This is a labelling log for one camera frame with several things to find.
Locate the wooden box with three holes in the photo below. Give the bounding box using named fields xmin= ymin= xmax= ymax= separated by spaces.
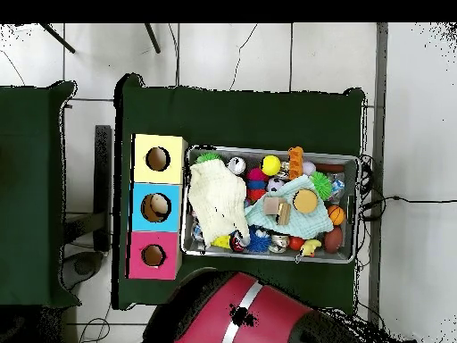
xmin=126 ymin=133 xmax=189 ymax=280

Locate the cream waffle cloth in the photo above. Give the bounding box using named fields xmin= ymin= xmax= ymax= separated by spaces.
xmin=187 ymin=158 xmax=251 ymax=247

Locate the plain wooden block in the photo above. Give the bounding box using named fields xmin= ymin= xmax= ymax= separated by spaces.
xmin=262 ymin=197 xmax=283 ymax=216

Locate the yellow ball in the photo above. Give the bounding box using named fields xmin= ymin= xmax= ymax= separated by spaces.
xmin=260 ymin=155 xmax=282 ymax=177

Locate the orange plastic toy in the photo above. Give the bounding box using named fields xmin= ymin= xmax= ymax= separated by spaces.
xmin=287 ymin=146 xmax=304 ymax=180

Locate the toy hamburger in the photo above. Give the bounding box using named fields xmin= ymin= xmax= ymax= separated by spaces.
xmin=292 ymin=188 xmax=319 ymax=214

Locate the light teal waffle cloth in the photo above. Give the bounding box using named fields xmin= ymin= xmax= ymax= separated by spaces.
xmin=244 ymin=174 xmax=335 ymax=240

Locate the green spiky ball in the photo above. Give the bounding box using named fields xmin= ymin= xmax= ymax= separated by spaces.
xmin=309 ymin=171 xmax=334 ymax=202

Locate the yellow rubber duck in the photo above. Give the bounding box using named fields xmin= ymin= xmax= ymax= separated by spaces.
xmin=299 ymin=238 xmax=323 ymax=258

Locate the small orange basketball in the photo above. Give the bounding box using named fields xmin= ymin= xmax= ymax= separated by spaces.
xmin=327 ymin=204 xmax=346 ymax=226

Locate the small brown football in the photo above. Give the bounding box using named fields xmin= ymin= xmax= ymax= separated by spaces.
xmin=323 ymin=226 xmax=345 ymax=254

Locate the grey round base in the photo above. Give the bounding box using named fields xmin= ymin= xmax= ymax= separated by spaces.
xmin=60 ymin=250 xmax=105 ymax=290

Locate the black metal leg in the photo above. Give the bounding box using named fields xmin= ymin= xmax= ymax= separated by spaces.
xmin=38 ymin=22 xmax=77 ymax=54
xmin=143 ymin=22 xmax=162 ymax=54

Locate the dark green side tablecloth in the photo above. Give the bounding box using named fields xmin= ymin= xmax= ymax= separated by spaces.
xmin=0 ymin=80 xmax=82 ymax=309

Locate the black upright post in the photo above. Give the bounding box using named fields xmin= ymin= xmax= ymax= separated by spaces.
xmin=93 ymin=124 xmax=113 ymax=253

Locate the shallow wire mesh bin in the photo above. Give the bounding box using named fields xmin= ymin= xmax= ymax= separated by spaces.
xmin=179 ymin=144 xmax=361 ymax=264

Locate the black cable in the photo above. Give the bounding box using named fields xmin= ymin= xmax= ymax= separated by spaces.
xmin=360 ymin=194 xmax=457 ymax=221

